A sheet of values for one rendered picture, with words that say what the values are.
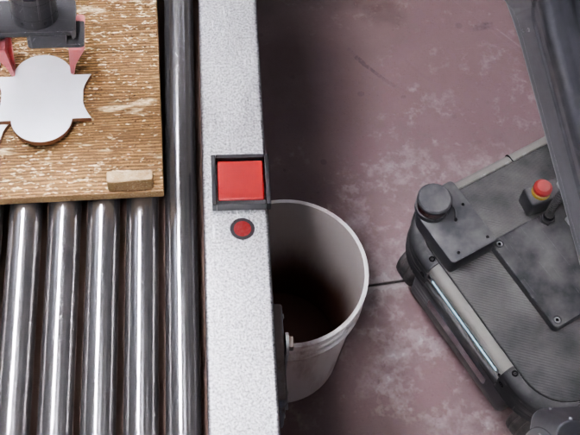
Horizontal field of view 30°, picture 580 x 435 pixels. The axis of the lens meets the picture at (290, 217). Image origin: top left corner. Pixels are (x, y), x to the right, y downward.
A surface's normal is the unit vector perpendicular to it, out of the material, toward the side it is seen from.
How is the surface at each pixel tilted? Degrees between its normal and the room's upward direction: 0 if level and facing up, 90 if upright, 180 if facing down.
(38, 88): 5
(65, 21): 12
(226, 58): 0
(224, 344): 0
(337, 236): 87
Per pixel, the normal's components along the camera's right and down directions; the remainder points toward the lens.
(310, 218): -0.33, 0.79
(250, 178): 0.05, -0.48
